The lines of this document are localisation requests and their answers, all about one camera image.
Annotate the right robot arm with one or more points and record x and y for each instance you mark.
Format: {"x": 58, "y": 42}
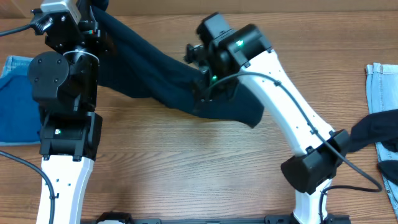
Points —
{"x": 229, "y": 58}

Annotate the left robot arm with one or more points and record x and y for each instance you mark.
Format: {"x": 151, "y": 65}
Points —
{"x": 64, "y": 84}

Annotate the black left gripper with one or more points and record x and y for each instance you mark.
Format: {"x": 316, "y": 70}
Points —
{"x": 94, "y": 22}

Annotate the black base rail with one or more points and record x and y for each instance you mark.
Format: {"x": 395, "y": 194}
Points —
{"x": 119, "y": 218}

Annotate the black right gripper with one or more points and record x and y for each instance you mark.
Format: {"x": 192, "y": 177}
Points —
{"x": 191, "y": 54}

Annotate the dark navy t-shirt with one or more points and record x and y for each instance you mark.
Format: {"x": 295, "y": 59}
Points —
{"x": 140, "y": 70}

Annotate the dark navy garment pile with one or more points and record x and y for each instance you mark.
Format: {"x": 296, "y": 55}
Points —
{"x": 380, "y": 128}

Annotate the folded blue denim shorts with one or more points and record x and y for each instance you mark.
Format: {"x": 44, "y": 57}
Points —
{"x": 12, "y": 99}

